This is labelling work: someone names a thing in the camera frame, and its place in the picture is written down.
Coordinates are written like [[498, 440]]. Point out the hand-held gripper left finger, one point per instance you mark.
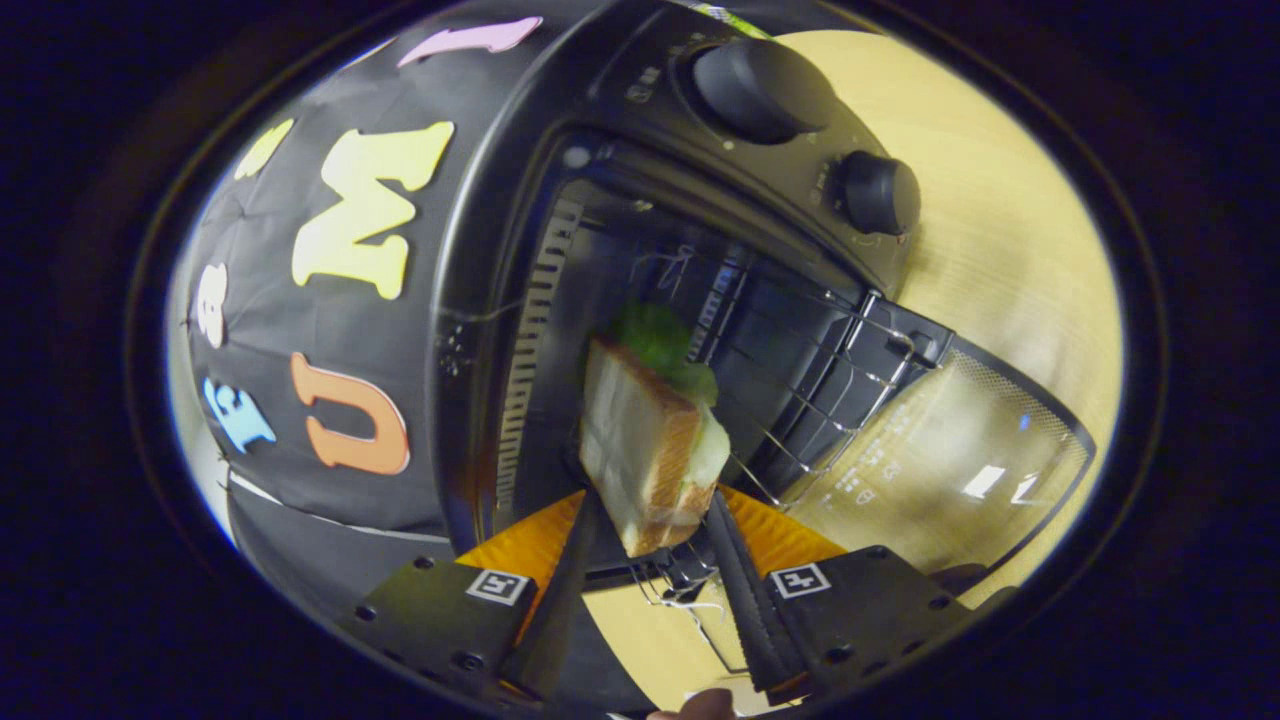
[[565, 600]]

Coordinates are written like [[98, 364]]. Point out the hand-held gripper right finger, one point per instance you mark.
[[750, 600]]

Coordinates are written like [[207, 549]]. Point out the toast sandwich with lettuce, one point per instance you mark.
[[640, 450]]

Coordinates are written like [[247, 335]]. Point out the black toaster oven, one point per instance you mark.
[[760, 90]]

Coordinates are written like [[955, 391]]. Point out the black backdrop cloth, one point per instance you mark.
[[300, 360]]

